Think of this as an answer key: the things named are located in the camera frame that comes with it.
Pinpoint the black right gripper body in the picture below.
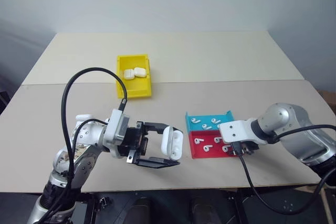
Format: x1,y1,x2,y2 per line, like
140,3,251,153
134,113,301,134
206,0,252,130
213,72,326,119
240,141,260,156

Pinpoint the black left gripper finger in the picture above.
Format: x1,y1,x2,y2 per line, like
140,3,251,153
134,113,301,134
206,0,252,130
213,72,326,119
143,121,171,135
135,156,181,169

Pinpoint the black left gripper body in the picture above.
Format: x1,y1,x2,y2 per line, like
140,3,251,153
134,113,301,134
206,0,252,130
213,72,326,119
118,121,150,166

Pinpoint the white earbud case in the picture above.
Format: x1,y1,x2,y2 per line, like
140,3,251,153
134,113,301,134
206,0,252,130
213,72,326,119
133,67,148,79
123,68,136,81
159,126,184,161

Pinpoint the yellow plastic bin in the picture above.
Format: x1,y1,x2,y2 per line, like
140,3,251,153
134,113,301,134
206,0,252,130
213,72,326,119
115,54,153,101

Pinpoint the closed white earbud case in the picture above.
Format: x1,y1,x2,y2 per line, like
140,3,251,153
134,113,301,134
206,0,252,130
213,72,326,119
123,68,136,81
133,67,148,79

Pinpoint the red plastic tray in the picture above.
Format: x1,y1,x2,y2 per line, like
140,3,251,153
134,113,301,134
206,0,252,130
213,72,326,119
186,129,243,159

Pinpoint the teal plastic tray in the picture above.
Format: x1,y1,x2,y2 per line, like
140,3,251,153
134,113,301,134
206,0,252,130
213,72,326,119
185,109,234,134

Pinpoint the dark rounded shape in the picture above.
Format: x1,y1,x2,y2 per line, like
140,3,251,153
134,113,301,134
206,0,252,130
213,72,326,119
189,197,223,224

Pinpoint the brown cardboard box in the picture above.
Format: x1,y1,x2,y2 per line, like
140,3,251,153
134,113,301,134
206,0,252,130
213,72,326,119
317,89,336,111

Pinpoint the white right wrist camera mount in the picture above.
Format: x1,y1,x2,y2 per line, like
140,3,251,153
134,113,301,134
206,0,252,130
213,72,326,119
219,120,260,145

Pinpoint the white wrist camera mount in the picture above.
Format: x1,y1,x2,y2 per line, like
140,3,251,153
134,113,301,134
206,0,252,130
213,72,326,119
219,120,260,145
102,108,131,158

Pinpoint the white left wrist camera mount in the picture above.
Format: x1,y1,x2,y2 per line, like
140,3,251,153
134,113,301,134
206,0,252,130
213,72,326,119
102,108,131,158

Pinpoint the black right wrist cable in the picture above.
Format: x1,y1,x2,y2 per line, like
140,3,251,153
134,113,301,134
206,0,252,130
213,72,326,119
228,142,328,215

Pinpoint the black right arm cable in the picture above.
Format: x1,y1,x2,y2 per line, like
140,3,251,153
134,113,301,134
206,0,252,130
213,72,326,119
268,125,336,145

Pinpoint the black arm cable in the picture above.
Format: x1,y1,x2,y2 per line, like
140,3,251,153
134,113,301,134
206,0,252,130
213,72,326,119
268,125,336,145
39,67,129,224

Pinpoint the black table frame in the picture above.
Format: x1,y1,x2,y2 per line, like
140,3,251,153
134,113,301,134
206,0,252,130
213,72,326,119
70,188,328,224

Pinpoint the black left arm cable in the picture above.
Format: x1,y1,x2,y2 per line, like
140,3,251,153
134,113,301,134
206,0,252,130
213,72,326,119
39,67,129,224

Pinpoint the dark object at wall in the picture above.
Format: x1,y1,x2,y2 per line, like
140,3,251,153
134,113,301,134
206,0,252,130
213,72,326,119
0,89,9,113

